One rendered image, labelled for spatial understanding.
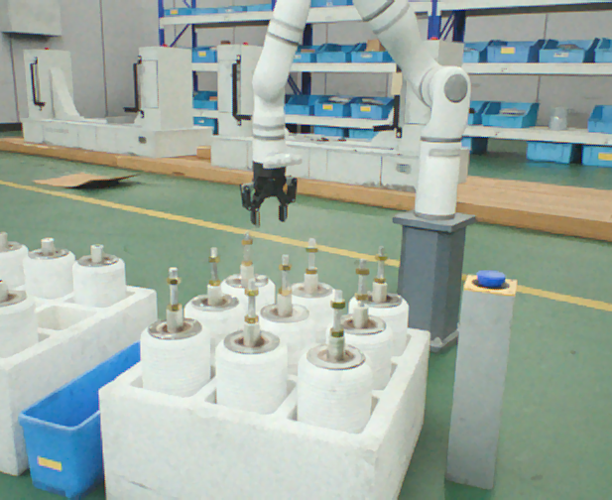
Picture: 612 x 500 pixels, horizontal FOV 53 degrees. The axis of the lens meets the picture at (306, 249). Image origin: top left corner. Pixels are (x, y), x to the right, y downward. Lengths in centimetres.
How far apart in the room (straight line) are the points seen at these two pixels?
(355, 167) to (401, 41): 195
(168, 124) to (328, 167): 142
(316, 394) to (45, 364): 47
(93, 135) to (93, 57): 371
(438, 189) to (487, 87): 834
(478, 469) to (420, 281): 55
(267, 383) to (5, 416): 42
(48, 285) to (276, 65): 62
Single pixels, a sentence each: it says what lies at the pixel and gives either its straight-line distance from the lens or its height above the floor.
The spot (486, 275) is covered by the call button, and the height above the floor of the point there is 33.
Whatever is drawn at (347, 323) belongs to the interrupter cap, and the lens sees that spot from 91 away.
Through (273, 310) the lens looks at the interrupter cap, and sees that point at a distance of 95.
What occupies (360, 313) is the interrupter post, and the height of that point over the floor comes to 27.
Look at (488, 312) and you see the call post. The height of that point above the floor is 28.
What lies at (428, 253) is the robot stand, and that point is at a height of 23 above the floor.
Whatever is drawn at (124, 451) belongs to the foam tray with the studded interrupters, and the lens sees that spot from 93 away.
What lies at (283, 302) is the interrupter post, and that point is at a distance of 93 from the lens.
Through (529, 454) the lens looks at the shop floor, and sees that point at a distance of 115.
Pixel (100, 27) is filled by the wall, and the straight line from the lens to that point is 853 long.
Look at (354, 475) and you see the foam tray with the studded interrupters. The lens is 78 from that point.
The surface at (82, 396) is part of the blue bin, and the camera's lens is 110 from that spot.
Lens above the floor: 59
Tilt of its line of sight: 15 degrees down
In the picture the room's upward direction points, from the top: 1 degrees clockwise
